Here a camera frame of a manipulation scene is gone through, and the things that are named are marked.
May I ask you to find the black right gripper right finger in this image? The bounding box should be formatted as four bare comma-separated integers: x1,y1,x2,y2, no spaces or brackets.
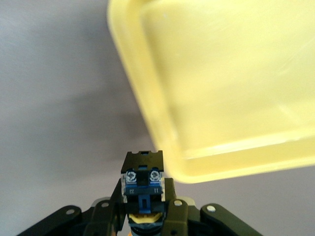
161,178,196,236

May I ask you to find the yellow plastic tray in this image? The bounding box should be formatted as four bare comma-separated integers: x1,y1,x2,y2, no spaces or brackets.
107,0,315,185

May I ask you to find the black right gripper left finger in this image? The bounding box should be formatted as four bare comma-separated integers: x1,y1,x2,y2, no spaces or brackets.
83,178,129,236

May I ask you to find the yellow push button black body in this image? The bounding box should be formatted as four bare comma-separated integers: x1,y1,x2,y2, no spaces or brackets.
121,149,165,236

